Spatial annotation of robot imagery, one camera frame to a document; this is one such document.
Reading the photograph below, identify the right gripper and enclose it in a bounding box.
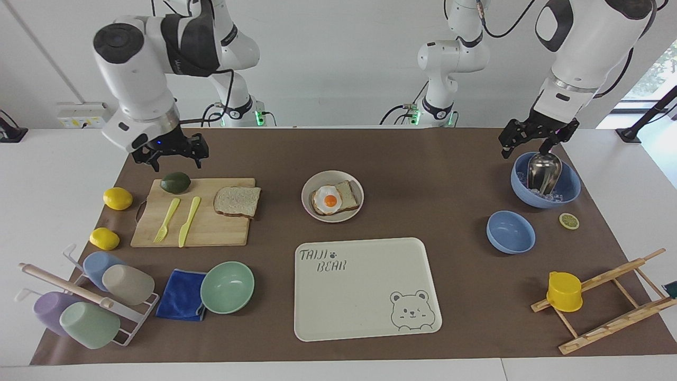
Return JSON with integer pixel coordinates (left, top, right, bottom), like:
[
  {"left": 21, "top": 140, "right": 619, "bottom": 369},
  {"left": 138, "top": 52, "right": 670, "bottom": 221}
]
[{"left": 131, "top": 126, "right": 210, "bottom": 173}]

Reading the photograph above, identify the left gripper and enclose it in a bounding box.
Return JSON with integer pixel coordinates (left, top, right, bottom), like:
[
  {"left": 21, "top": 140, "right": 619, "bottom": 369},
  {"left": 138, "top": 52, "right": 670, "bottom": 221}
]
[{"left": 498, "top": 110, "right": 580, "bottom": 159}]

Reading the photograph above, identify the round grey plate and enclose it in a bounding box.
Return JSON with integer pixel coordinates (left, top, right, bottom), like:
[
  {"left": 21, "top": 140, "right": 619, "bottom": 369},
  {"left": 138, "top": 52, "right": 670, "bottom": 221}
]
[{"left": 301, "top": 170, "right": 365, "bottom": 223}]

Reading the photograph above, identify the dark green avocado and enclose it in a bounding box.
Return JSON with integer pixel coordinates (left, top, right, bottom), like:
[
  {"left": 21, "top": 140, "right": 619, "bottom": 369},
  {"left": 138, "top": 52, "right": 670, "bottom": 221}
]
[{"left": 160, "top": 172, "right": 191, "bottom": 195}]

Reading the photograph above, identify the metal scoop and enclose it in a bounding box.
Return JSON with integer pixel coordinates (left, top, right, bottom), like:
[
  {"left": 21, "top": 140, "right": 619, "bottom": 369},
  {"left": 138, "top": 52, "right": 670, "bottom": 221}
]
[{"left": 527, "top": 152, "right": 563, "bottom": 196}]

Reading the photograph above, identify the large blue bowl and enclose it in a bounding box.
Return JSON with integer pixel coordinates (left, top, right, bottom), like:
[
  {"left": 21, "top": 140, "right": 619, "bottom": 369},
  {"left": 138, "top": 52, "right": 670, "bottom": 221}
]
[{"left": 510, "top": 152, "right": 582, "bottom": 209}]

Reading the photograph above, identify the yellow-green plastic fork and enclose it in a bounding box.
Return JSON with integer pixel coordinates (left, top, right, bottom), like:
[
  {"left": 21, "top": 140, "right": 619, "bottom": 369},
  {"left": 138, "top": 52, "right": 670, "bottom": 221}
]
[{"left": 153, "top": 197, "right": 181, "bottom": 244}]

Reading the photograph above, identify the yellow-green plastic knife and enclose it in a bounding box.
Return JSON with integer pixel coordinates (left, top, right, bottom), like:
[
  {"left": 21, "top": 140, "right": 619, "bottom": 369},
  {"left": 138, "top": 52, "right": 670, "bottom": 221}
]
[{"left": 178, "top": 196, "right": 202, "bottom": 248}]

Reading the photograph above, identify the yellow lemon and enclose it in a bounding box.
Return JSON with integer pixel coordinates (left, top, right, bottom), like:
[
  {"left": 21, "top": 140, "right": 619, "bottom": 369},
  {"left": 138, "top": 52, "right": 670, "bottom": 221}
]
[
  {"left": 89, "top": 228, "right": 121, "bottom": 251},
  {"left": 103, "top": 187, "right": 134, "bottom": 211}
]

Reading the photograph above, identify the bread slice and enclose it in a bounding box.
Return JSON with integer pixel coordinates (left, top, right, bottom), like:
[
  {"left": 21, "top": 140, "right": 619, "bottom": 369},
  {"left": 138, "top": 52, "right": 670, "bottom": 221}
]
[{"left": 213, "top": 186, "right": 262, "bottom": 220}]

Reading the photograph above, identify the wooden cutting board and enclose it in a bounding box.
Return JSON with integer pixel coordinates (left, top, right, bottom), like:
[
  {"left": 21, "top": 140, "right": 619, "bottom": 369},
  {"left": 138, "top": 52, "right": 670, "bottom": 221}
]
[{"left": 130, "top": 178, "right": 257, "bottom": 248}]

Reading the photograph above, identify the small blue bowl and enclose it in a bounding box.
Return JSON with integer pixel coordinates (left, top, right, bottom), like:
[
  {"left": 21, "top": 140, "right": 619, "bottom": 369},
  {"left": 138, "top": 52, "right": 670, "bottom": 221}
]
[{"left": 486, "top": 210, "right": 536, "bottom": 255}]

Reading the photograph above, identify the white power strip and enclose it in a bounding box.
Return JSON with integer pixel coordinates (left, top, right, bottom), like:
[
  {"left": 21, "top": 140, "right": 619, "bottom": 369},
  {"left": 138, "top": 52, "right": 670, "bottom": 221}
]
[{"left": 57, "top": 102, "right": 112, "bottom": 130}]

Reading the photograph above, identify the black stand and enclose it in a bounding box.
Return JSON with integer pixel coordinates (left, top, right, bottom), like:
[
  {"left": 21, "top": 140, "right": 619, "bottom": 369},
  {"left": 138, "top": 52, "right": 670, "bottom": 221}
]
[
  {"left": 615, "top": 85, "right": 677, "bottom": 144},
  {"left": 0, "top": 109, "right": 29, "bottom": 144}
]

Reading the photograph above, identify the window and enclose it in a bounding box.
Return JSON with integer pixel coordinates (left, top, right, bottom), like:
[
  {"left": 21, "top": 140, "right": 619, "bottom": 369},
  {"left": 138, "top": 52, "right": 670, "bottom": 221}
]
[{"left": 620, "top": 37, "right": 677, "bottom": 102}]

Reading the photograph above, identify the blue cup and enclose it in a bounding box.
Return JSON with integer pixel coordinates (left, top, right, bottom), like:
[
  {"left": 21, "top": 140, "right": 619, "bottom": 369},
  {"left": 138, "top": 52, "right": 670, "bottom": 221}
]
[{"left": 83, "top": 251, "right": 128, "bottom": 292}]

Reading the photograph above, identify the beige cup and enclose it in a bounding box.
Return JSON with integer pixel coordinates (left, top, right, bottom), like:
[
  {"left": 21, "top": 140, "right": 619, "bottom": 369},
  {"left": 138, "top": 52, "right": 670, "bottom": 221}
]
[{"left": 101, "top": 264, "right": 156, "bottom": 306}]

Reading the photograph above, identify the blue cloth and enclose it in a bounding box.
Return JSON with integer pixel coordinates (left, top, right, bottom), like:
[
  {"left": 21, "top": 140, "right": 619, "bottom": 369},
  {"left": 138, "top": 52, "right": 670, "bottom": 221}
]
[{"left": 155, "top": 268, "right": 208, "bottom": 322}]

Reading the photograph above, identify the green bowl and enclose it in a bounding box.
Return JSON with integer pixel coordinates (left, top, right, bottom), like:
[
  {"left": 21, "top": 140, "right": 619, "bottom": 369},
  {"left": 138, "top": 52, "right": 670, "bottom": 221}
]
[{"left": 199, "top": 261, "right": 255, "bottom": 315}]

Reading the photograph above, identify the yellow cup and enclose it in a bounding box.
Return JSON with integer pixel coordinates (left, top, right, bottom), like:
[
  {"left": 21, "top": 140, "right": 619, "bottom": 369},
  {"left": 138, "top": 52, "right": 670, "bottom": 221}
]
[{"left": 546, "top": 271, "right": 584, "bottom": 313}]

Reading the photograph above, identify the fried egg on toast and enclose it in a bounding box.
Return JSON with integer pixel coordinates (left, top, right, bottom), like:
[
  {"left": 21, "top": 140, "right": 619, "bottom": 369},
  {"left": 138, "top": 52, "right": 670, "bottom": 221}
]
[{"left": 312, "top": 180, "right": 361, "bottom": 215}]

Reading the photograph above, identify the green cup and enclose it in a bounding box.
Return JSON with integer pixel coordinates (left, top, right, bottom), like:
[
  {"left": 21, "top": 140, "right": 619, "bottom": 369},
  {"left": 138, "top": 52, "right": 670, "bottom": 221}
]
[{"left": 59, "top": 301, "right": 122, "bottom": 350}]

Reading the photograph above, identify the wooden rack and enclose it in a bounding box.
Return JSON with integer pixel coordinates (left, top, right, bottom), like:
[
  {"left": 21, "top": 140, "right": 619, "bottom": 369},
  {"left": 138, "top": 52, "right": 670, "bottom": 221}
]
[{"left": 530, "top": 248, "right": 677, "bottom": 356}]

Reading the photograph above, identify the purple cup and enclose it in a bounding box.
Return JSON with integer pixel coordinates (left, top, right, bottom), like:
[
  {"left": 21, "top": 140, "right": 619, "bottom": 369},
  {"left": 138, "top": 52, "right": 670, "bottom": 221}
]
[{"left": 33, "top": 291, "right": 83, "bottom": 338}]

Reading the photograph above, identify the cream tray with bear print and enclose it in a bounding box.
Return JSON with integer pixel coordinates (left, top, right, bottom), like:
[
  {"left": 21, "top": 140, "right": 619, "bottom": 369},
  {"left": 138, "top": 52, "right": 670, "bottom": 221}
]
[{"left": 294, "top": 237, "right": 443, "bottom": 342}]

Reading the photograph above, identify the black cable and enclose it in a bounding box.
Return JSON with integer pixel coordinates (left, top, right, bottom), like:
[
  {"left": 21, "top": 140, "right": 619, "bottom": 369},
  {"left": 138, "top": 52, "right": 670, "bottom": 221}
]
[
  {"left": 475, "top": 0, "right": 538, "bottom": 39},
  {"left": 179, "top": 66, "right": 236, "bottom": 128},
  {"left": 379, "top": 79, "right": 430, "bottom": 126},
  {"left": 591, "top": 47, "right": 635, "bottom": 99}
]

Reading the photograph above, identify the white wire cup rack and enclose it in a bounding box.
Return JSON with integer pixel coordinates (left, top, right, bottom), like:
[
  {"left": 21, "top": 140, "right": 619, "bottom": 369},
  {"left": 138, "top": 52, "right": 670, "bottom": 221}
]
[{"left": 14, "top": 244, "right": 160, "bottom": 348}]

